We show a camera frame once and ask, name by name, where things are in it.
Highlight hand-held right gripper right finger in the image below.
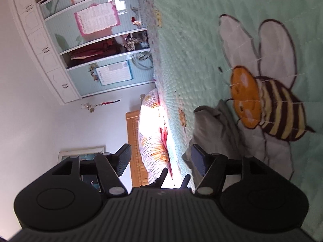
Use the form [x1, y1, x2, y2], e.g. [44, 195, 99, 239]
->
[190, 144, 263, 197]

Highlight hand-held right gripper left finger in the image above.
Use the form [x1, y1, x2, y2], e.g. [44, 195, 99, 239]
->
[52, 143, 132, 198]

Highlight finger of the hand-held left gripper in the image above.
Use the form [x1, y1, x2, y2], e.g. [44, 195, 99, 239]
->
[179, 174, 191, 189]
[140, 168, 169, 189]

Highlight grey t-shirt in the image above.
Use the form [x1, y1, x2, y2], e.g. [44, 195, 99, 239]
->
[182, 99, 246, 179]

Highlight dark red hanging clothes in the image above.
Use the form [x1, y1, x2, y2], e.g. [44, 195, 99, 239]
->
[69, 38, 122, 60]

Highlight patterned clothes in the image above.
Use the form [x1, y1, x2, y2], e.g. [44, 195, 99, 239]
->
[123, 37, 142, 51]

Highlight wooden headboard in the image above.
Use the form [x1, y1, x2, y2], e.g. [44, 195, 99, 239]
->
[125, 110, 149, 188]

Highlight floral pillow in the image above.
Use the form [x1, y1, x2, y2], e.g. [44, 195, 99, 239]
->
[137, 88, 174, 186]

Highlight framed wedding photo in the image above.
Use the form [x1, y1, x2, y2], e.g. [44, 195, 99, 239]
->
[58, 145, 106, 192]

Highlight red bed sheet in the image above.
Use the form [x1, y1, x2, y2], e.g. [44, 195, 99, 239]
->
[158, 101, 174, 179]

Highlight blue-bordered poster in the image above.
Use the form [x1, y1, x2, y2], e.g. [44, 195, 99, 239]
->
[94, 60, 133, 86]

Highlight quilted bee-print bedspread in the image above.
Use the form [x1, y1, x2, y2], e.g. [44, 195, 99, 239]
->
[141, 0, 323, 242]

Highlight sliding-door wardrobe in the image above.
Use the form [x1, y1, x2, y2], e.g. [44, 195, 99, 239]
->
[7, 0, 154, 104]

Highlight glass wall lamp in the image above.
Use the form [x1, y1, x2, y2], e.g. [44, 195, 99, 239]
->
[81, 102, 96, 113]

